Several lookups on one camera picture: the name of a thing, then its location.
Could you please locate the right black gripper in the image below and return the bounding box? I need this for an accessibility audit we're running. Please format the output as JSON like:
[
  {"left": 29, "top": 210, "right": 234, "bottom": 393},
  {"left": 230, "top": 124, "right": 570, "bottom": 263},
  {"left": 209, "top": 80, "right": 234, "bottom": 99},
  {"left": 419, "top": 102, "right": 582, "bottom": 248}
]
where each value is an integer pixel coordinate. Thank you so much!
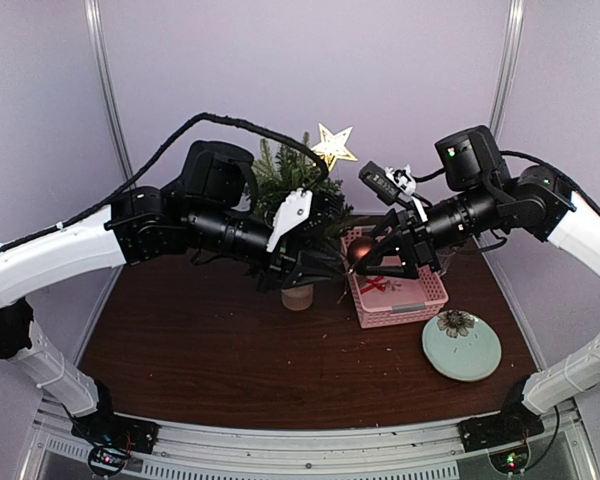
[{"left": 354, "top": 179, "right": 503, "bottom": 280}]

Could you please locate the dark red bauble ornament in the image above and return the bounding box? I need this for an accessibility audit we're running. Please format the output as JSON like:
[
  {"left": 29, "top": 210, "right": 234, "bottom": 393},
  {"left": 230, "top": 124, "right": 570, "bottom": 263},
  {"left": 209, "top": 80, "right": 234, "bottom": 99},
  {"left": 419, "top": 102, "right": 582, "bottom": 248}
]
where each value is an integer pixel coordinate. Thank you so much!
[{"left": 346, "top": 236, "right": 376, "bottom": 264}]

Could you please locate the burlap bow red ribbon ornament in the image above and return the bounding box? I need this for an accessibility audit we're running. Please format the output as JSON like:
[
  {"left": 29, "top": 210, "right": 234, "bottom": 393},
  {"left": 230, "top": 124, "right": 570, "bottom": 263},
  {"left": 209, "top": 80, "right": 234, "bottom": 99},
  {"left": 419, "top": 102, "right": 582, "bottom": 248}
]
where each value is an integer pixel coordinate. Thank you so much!
[{"left": 359, "top": 276, "right": 402, "bottom": 294}]

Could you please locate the gold star red ornament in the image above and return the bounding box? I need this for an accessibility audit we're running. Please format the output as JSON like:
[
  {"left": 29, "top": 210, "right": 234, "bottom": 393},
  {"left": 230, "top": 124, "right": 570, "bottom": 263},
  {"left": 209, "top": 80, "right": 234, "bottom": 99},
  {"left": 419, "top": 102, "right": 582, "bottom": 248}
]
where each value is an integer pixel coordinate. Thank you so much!
[{"left": 311, "top": 123, "right": 359, "bottom": 172}]

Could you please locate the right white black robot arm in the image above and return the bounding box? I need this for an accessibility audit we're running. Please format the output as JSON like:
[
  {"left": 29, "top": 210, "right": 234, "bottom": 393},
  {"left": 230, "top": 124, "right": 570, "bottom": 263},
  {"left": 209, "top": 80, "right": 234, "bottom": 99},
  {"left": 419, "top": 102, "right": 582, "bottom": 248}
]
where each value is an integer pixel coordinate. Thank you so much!
[{"left": 347, "top": 125, "right": 600, "bottom": 442}]

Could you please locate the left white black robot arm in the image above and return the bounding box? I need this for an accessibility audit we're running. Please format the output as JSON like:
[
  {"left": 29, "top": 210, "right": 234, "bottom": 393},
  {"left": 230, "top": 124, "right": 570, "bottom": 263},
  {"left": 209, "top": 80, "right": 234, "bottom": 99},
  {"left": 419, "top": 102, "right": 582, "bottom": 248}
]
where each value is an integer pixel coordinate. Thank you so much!
[{"left": 0, "top": 141, "right": 344, "bottom": 444}]

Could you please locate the round wooden tree base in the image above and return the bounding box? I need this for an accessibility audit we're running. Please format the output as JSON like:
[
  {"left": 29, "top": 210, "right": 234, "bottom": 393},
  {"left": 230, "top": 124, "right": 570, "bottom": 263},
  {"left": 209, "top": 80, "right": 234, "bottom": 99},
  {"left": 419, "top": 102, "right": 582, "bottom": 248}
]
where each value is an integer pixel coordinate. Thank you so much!
[{"left": 281, "top": 285, "right": 314, "bottom": 311}]

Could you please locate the small green christmas tree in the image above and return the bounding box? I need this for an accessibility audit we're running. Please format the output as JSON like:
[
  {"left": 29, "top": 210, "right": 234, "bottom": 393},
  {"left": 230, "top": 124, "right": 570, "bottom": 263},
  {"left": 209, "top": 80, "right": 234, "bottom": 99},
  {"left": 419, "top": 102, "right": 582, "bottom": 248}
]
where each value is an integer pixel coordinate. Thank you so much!
[{"left": 244, "top": 132, "right": 371, "bottom": 306}]

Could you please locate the clear drinking glass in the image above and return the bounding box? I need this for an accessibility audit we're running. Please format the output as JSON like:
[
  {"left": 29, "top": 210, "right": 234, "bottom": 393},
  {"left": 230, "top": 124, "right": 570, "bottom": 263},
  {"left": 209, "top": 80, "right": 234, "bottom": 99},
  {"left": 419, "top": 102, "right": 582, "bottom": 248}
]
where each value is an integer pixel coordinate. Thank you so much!
[{"left": 436, "top": 247, "right": 455, "bottom": 276}]

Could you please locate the pink plastic basket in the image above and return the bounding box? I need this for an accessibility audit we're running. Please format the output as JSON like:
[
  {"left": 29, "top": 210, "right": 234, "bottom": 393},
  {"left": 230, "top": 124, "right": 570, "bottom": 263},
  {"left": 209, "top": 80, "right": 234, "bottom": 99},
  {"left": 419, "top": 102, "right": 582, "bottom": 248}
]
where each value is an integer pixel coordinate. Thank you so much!
[{"left": 340, "top": 225, "right": 450, "bottom": 330}]

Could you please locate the pale green flower plate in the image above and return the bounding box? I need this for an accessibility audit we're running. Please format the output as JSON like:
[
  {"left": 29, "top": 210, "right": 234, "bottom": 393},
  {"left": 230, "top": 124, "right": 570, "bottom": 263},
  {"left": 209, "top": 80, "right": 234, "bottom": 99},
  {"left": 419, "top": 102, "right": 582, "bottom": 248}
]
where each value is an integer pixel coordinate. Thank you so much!
[{"left": 421, "top": 310, "right": 502, "bottom": 382}]

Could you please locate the right green circuit board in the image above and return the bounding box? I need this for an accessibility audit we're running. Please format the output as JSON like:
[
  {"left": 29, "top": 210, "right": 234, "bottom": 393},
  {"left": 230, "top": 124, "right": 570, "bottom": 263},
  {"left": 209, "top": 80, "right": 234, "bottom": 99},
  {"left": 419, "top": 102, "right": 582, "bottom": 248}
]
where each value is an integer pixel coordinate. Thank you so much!
[{"left": 489, "top": 446, "right": 530, "bottom": 475}]

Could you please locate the green circuit board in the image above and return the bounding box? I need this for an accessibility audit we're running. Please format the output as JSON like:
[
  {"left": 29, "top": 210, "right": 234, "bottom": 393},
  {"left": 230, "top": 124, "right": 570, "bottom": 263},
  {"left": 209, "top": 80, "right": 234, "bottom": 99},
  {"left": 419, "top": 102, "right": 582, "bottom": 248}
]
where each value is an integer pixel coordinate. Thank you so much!
[
  {"left": 489, "top": 446, "right": 530, "bottom": 475},
  {"left": 87, "top": 446, "right": 129, "bottom": 476}
]

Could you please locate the left green circuit board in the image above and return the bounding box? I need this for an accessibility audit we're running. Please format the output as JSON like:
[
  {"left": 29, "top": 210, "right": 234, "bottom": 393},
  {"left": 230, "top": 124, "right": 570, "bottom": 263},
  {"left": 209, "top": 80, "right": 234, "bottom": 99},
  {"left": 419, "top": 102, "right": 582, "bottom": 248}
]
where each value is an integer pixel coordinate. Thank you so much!
[{"left": 87, "top": 446, "right": 129, "bottom": 476}]

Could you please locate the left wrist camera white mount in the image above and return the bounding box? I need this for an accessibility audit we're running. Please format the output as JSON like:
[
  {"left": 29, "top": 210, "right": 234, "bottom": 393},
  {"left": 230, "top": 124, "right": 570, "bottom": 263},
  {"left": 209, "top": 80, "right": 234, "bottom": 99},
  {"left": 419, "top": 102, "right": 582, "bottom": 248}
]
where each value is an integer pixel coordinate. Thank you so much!
[{"left": 266, "top": 188, "right": 313, "bottom": 253}]

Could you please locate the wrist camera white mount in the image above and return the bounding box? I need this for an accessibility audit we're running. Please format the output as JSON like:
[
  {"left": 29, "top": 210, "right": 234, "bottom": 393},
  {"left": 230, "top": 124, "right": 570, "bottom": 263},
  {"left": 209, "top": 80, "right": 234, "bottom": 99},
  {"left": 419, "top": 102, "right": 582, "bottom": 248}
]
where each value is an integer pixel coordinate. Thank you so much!
[
  {"left": 266, "top": 188, "right": 313, "bottom": 253},
  {"left": 358, "top": 161, "right": 428, "bottom": 222}
]

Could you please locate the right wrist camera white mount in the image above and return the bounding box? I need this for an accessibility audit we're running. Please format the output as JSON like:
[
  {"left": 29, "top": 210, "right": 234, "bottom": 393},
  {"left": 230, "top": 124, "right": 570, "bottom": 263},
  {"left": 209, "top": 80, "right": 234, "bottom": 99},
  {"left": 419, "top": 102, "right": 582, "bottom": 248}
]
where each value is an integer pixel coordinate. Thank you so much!
[{"left": 358, "top": 161, "right": 428, "bottom": 222}]

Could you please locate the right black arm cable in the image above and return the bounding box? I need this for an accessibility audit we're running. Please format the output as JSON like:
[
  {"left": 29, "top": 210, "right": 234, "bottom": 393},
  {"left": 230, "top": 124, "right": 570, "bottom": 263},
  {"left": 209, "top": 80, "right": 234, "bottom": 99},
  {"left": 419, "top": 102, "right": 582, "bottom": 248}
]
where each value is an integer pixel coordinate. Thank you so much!
[{"left": 499, "top": 149, "right": 600, "bottom": 224}]

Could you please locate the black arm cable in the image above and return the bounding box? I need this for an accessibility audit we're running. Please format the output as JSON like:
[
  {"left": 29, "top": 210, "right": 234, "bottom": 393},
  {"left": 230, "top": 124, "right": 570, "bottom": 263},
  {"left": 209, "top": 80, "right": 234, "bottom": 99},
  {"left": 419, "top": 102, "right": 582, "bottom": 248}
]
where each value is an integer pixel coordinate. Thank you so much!
[
  {"left": 0, "top": 112, "right": 331, "bottom": 261},
  {"left": 499, "top": 149, "right": 600, "bottom": 224}
]

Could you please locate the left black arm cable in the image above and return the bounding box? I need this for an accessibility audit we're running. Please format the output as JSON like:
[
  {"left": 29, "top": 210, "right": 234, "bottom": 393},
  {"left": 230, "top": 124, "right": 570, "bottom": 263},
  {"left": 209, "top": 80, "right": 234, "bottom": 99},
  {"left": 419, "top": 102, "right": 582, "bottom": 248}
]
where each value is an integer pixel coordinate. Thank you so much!
[{"left": 0, "top": 112, "right": 331, "bottom": 261}]

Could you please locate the front aluminium rail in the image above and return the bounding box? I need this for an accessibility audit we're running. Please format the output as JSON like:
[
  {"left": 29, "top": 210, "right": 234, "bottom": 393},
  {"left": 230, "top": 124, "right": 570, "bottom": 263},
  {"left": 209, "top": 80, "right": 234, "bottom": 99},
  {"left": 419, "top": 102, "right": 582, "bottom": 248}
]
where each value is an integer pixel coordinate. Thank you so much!
[{"left": 29, "top": 389, "right": 591, "bottom": 480}]

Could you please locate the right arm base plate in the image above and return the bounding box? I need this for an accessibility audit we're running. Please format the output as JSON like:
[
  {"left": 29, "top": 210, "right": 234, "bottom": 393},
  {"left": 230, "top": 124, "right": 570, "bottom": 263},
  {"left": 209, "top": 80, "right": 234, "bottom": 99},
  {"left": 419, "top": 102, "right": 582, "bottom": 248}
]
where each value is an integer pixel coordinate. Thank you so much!
[{"left": 458, "top": 409, "right": 544, "bottom": 452}]

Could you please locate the right aluminium frame post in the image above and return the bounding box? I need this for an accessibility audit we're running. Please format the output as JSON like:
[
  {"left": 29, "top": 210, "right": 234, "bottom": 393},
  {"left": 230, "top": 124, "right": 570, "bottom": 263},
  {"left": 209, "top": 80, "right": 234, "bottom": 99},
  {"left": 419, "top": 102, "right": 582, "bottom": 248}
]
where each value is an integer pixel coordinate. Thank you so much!
[{"left": 489, "top": 0, "right": 526, "bottom": 139}]

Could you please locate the aluminium frame post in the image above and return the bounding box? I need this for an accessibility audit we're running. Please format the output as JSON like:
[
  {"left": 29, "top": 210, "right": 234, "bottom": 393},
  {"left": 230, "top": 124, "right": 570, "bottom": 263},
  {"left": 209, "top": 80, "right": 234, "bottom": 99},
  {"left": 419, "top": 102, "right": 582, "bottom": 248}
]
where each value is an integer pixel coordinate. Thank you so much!
[
  {"left": 489, "top": 0, "right": 526, "bottom": 139},
  {"left": 84, "top": 0, "right": 133, "bottom": 180}
]

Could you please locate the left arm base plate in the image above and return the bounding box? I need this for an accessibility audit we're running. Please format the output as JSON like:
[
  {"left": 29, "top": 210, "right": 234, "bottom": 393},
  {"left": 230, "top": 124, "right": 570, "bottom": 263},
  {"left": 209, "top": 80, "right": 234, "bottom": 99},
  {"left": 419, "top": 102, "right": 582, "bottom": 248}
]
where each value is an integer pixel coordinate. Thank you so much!
[{"left": 69, "top": 411, "right": 159, "bottom": 454}]

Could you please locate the left aluminium frame post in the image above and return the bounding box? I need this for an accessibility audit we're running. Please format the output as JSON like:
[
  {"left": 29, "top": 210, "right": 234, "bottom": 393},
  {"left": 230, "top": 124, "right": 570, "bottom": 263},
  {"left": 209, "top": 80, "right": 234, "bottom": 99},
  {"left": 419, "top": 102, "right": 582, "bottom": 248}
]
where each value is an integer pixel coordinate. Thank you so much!
[{"left": 84, "top": 0, "right": 133, "bottom": 180}]

